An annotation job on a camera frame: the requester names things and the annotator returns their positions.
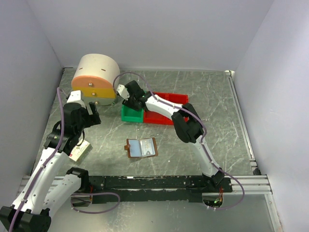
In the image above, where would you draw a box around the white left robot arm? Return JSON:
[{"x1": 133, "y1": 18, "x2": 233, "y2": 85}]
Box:
[{"x1": 0, "y1": 102, "x2": 101, "y2": 232}]

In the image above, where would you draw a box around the round mini drawer cabinet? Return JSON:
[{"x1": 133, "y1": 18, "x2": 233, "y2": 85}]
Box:
[{"x1": 71, "y1": 54, "x2": 120, "y2": 106}]

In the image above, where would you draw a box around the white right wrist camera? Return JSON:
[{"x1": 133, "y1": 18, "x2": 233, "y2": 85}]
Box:
[{"x1": 116, "y1": 84, "x2": 130, "y2": 101}]

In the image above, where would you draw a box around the white cardboard box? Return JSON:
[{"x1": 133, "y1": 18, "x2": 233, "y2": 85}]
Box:
[{"x1": 69, "y1": 141, "x2": 91, "y2": 162}]

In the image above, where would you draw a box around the brown leather card holder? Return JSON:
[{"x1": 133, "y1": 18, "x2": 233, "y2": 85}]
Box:
[{"x1": 124, "y1": 137, "x2": 158, "y2": 159}]

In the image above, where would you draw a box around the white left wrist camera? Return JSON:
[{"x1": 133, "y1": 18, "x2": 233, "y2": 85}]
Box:
[{"x1": 67, "y1": 90, "x2": 86, "y2": 108}]

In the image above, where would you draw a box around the red right plastic bin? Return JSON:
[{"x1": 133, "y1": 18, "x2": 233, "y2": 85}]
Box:
[{"x1": 167, "y1": 93, "x2": 189, "y2": 105}]

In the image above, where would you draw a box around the red middle plastic bin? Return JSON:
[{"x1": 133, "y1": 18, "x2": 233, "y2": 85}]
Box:
[{"x1": 143, "y1": 92, "x2": 174, "y2": 125}]

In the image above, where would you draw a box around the red plastic bin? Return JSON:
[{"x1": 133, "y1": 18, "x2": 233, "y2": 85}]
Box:
[
  {"x1": 143, "y1": 92, "x2": 174, "y2": 125},
  {"x1": 167, "y1": 93, "x2": 189, "y2": 105}
]

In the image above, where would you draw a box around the white card in holder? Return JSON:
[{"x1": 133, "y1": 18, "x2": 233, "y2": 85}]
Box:
[{"x1": 140, "y1": 138, "x2": 155, "y2": 157}]

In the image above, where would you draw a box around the green plastic bin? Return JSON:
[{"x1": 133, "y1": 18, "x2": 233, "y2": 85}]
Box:
[{"x1": 121, "y1": 104, "x2": 144, "y2": 123}]

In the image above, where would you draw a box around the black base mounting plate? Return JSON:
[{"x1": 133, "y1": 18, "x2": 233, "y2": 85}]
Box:
[{"x1": 75, "y1": 175, "x2": 233, "y2": 204}]

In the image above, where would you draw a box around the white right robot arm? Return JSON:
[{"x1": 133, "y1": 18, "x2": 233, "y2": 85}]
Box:
[{"x1": 116, "y1": 81, "x2": 225, "y2": 192}]

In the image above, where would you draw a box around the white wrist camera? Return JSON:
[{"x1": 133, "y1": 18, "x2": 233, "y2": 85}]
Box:
[
  {"x1": 116, "y1": 84, "x2": 130, "y2": 101},
  {"x1": 67, "y1": 90, "x2": 86, "y2": 108}
]

